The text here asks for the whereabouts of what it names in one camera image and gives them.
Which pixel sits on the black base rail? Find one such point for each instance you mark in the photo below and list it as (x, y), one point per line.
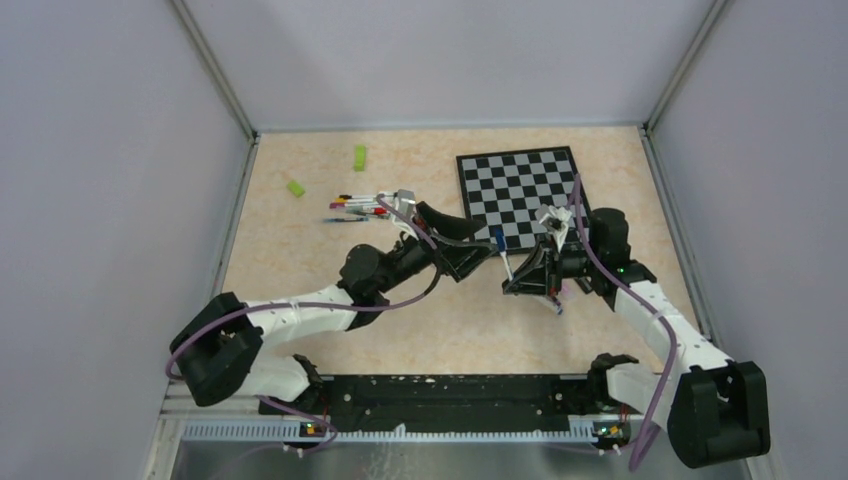
(498, 403)

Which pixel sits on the black capped marker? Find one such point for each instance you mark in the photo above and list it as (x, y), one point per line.
(357, 198)

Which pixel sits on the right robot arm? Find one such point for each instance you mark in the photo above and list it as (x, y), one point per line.
(713, 408)

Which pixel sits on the green block near wall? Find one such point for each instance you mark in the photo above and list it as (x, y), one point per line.
(295, 188)

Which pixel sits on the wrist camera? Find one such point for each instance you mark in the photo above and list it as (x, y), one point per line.
(556, 221)
(404, 203)

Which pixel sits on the black white chessboard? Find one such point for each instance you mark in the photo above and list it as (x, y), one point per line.
(504, 189)

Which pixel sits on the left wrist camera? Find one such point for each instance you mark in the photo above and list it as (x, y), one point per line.
(404, 203)

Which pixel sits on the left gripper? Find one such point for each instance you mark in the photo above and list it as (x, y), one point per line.
(458, 255)

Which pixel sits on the blue thin pen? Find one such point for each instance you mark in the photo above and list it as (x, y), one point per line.
(340, 220)

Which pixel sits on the dark blue marker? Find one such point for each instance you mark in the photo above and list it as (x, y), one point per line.
(502, 250)

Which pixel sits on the blue capped white marker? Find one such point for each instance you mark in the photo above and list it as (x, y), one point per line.
(552, 304)

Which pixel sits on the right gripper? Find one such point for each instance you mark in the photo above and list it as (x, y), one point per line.
(541, 273)

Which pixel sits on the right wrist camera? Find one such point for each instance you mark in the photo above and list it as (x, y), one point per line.
(556, 221)

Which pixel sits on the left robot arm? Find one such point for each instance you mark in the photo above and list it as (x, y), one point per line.
(225, 350)

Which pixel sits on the aluminium frame rail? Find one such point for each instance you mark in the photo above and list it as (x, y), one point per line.
(245, 418)

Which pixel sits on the green block far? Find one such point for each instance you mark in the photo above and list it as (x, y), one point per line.
(360, 158)

